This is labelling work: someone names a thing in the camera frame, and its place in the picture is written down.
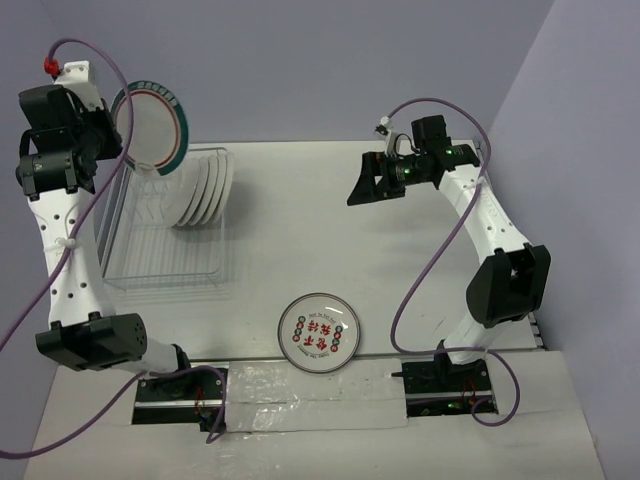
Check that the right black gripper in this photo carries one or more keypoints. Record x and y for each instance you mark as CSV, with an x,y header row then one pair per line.
x,y
366,190

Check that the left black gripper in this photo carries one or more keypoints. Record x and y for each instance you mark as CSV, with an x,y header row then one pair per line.
x,y
112,147

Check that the teal red ring plate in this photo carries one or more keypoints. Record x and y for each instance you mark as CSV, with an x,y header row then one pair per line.
x,y
187,194
160,130

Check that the hao shi plate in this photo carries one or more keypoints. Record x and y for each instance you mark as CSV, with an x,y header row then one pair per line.
x,y
202,192
216,176

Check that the teal rim plate steam logo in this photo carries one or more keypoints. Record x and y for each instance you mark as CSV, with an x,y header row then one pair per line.
x,y
222,169

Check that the orange sunburst plate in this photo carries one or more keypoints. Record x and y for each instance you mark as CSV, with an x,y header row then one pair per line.
x,y
230,164

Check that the red character plate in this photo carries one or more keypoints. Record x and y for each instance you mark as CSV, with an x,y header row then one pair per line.
x,y
319,333

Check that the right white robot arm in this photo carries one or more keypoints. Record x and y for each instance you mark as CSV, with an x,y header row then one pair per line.
x,y
510,281

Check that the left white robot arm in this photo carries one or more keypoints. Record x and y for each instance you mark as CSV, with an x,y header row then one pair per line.
x,y
58,161

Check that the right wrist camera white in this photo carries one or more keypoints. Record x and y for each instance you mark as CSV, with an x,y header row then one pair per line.
x,y
385,130

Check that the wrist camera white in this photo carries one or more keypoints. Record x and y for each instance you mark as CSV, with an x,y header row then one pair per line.
x,y
385,130
78,79

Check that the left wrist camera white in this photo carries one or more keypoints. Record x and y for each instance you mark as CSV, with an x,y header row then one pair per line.
x,y
78,79

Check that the wire dish rack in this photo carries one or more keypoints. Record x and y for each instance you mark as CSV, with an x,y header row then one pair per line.
x,y
140,249

